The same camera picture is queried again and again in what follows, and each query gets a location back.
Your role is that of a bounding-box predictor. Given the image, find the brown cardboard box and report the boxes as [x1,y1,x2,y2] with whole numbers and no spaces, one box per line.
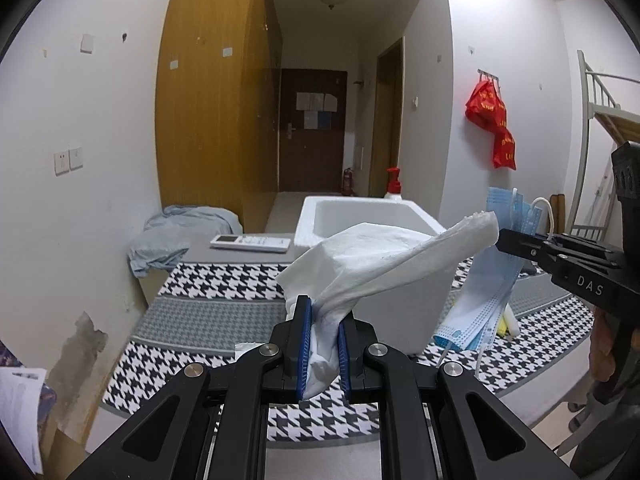
[40,425,101,480]

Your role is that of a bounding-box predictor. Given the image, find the white remote control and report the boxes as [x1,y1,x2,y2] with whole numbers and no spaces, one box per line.
[210,234,291,253]

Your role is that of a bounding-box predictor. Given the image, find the dark brown door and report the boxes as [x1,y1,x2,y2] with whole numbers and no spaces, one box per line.
[279,68,347,193]

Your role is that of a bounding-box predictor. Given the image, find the blue face mask bundle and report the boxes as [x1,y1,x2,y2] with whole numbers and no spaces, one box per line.
[434,186,555,376]

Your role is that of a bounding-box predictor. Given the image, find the wooden wardrobe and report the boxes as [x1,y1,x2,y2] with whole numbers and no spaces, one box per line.
[156,0,283,233]

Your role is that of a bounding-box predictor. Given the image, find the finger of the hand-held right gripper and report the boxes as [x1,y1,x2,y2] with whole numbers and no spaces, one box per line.
[537,232,626,267]
[495,228,566,281]

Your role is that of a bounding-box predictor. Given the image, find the white paper tissue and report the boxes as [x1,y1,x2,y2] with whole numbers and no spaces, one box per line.
[276,211,500,401]

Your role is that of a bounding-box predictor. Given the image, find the crumpled grey-blue cloth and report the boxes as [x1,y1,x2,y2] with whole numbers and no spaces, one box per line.
[127,205,244,277]

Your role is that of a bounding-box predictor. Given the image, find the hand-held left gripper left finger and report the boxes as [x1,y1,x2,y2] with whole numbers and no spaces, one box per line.
[65,295,315,480]

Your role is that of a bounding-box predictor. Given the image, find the white foam box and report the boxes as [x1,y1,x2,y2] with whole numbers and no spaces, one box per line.
[294,196,473,358]

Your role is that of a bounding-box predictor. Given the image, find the red plastic bag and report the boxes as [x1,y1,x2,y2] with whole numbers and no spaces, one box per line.
[492,127,517,171]
[465,79,508,133]

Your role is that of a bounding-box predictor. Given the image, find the light wooden side door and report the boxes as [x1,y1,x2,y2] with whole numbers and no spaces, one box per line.
[370,37,404,198]

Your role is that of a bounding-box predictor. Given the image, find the leaning wooden boards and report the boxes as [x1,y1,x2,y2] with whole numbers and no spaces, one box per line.
[550,193,568,236]

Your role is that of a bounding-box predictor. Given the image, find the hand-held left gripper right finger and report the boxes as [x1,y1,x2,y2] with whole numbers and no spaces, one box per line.
[337,312,578,480]

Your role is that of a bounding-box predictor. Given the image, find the red pump bottle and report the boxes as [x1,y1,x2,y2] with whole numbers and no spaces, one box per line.
[384,167,404,202]

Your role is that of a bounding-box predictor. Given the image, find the person's right hand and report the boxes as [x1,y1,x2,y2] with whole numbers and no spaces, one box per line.
[590,307,618,386]

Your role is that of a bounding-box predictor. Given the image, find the stack of white papers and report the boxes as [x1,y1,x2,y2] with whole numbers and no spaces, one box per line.
[0,367,48,476]

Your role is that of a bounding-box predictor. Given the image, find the houndstooth grey bed sheet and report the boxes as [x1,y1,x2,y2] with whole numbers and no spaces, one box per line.
[85,232,601,456]

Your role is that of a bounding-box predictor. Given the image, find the white metal bunk bed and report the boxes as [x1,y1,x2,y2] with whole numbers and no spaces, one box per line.
[567,50,640,246]

